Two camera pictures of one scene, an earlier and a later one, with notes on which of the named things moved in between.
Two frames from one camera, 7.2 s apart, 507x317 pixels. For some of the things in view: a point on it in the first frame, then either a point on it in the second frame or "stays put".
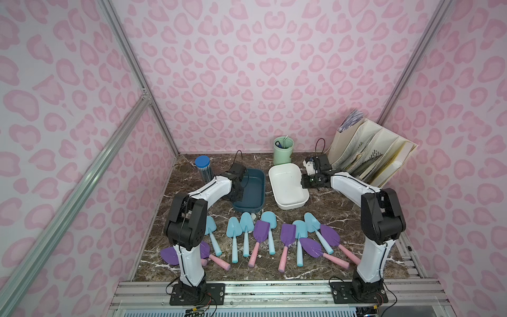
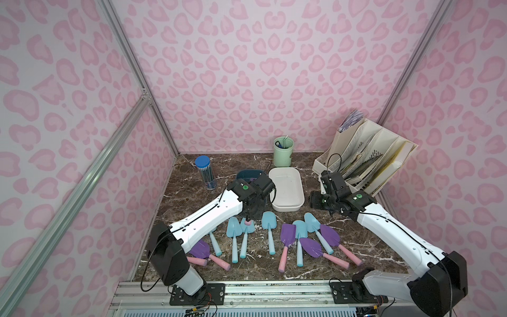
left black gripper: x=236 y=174 → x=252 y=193
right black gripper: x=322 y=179 → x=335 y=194
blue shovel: x=246 y=225 stays put
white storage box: x=286 y=188 stays put
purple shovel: x=287 y=236 stays put
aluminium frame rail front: x=406 y=298 stays put
